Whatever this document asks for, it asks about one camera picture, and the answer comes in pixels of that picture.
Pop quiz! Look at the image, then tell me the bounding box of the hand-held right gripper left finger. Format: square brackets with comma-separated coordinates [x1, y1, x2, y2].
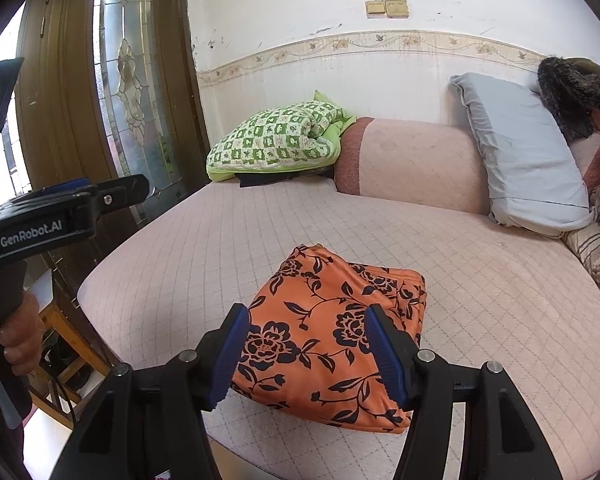
[72, 302, 251, 480]

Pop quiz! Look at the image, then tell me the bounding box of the person's left hand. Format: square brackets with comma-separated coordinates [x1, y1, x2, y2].
[0, 291, 46, 375]

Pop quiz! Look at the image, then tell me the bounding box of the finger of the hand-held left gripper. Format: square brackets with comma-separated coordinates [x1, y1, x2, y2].
[40, 174, 151, 221]

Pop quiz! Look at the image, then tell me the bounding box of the black cable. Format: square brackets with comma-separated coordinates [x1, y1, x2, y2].
[50, 370, 78, 428]

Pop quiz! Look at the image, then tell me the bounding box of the wooden stool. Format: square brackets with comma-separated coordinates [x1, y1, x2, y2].
[27, 300, 113, 428]

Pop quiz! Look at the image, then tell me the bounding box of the orange floral blouse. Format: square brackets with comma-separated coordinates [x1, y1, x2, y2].
[230, 244, 428, 435]

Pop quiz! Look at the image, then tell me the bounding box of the dark furry cloth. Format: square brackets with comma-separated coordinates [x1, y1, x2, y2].
[537, 56, 600, 142]

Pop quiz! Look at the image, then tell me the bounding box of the pink and brown bolster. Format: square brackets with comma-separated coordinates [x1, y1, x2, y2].
[334, 117, 490, 216]

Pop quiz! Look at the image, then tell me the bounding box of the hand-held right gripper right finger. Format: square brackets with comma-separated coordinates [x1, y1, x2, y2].
[364, 304, 563, 480]

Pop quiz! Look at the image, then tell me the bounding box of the wooden door with stained glass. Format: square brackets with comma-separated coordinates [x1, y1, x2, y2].
[15, 0, 211, 241]

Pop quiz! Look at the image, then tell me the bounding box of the green patterned pillow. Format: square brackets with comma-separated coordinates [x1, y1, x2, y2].
[206, 90, 357, 183]

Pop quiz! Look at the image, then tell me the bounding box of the light blue pillow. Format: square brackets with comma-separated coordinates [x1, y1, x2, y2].
[449, 72, 596, 236]

